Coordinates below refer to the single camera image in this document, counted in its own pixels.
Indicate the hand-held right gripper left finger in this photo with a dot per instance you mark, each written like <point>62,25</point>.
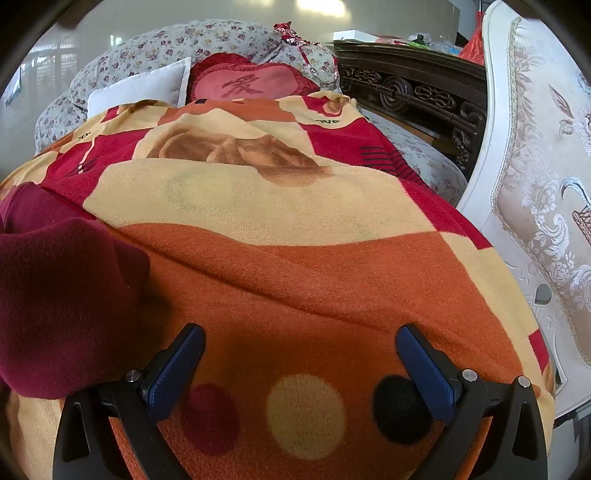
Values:
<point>173,374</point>

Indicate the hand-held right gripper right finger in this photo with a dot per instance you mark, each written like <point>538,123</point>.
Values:
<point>425,374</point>

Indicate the maroon fleece garment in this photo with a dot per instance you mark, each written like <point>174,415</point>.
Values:
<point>60,300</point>

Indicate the printed red orange blanket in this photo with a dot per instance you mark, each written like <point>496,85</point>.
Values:
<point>286,258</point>

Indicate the white upholstered headboard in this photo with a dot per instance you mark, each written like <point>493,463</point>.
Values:
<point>531,184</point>

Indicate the white pillow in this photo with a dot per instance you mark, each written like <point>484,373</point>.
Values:
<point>143,87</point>

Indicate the dark carved wooden cabinet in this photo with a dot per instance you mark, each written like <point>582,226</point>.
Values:
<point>415,74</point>

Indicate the red heart-shaped cushion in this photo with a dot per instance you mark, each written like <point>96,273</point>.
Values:
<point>249,83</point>

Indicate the red plastic bag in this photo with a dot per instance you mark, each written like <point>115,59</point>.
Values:
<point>473,48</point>

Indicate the pile of colourful packets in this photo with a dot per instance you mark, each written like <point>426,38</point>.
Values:
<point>425,42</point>

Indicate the white flat box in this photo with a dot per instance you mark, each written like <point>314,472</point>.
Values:
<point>360,34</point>

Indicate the red patterned cloth bundle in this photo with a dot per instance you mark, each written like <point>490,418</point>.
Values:
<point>291,34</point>

